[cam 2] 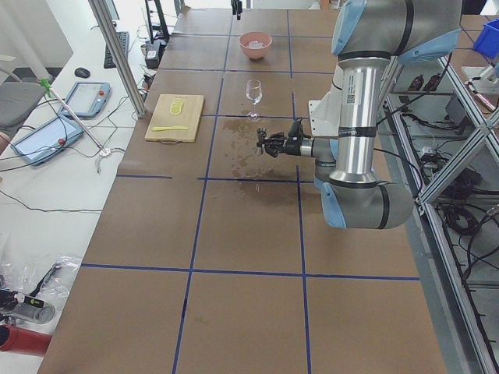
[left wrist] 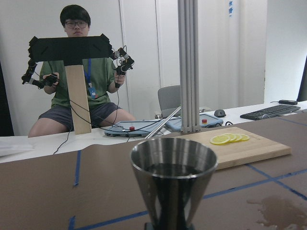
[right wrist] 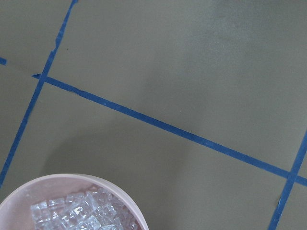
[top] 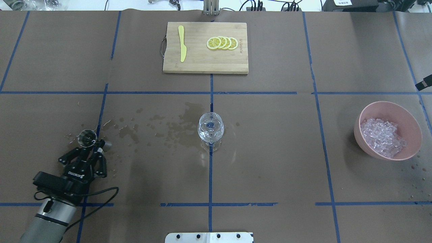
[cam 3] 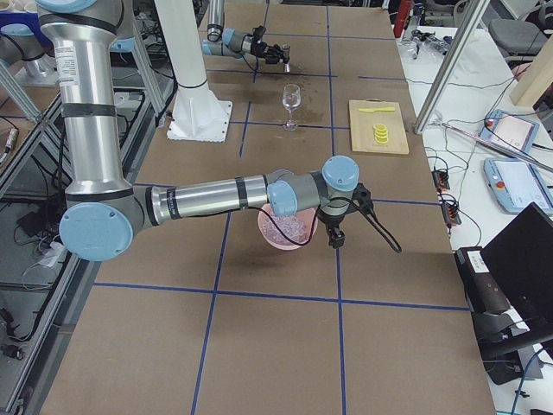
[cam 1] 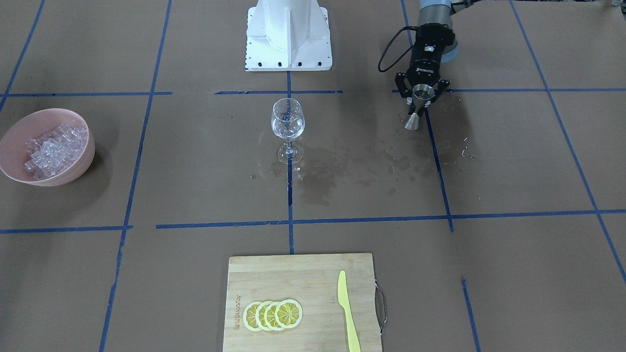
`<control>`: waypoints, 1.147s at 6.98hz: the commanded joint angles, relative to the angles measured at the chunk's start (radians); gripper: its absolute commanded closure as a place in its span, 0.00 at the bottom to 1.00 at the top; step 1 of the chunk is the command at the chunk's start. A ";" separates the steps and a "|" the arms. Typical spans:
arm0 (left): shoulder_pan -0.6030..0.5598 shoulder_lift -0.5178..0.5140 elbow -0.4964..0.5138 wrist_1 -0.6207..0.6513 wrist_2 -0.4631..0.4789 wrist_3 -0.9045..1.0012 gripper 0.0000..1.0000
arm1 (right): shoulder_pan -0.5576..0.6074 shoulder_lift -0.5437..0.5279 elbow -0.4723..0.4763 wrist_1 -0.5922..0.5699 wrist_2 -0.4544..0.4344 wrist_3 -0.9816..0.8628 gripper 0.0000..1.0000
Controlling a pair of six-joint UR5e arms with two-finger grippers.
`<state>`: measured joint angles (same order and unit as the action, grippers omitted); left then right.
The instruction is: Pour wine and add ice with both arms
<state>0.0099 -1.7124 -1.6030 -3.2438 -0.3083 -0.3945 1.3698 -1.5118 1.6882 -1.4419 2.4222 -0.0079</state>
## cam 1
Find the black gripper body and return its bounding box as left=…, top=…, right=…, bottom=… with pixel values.
left=408, top=23, right=456, bottom=87

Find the steel double jigger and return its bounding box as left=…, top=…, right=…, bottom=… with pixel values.
left=403, top=84, right=435, bottom=131

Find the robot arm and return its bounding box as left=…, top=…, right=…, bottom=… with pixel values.
left=395, top=0, right=460, bottom=111

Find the clear wine glass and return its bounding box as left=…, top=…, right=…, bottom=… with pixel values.
left=271, top=98, right=306, bottom=164

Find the clear ice cubes pile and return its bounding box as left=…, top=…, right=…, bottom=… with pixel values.
left=23, top=123, right=88, bottom=180

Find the bamboo cutting board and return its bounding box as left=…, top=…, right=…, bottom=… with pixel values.
left=222, top=253, right=382, bottom=352

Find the lemon slice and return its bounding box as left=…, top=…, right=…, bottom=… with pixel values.
left=264, top=302, right=284, bottom=330
left=255, top=300, right=274, bottom=330
left=274, top=299, right=303, bottom=329
left=244, top=301, right=263, bottom=332

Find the yellow plastic knife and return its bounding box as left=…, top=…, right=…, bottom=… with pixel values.
left=337, top=270, right=361, bottom=352

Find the pink bowl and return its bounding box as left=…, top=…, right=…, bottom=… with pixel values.
left=1, top=109, right=95, bottom=187

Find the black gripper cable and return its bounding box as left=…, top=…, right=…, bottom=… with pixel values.
left=378, top=25, right=416, bottom=74

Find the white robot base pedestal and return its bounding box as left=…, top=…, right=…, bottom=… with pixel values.
left=245, top=0, right=333, bottom=72

